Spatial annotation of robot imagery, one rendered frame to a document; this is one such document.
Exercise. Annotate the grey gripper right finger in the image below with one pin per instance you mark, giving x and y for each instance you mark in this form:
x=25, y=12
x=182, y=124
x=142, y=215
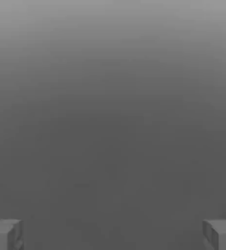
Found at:
x=222, y=237

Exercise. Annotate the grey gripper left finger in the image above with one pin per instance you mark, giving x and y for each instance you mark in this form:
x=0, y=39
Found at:
x=3, y=236

